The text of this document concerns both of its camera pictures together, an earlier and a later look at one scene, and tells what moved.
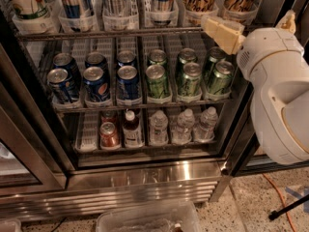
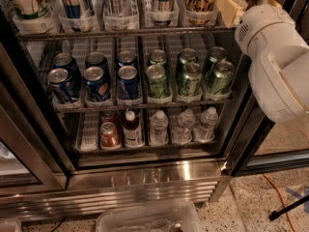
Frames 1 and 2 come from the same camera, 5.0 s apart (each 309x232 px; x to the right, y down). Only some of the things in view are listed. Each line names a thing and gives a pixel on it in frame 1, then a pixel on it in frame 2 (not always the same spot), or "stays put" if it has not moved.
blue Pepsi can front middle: [97, 84] stays put
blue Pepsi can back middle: [97, 59] stays put
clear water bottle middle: [182, 132] stays put
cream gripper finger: [227, 34] -> [231, 8]
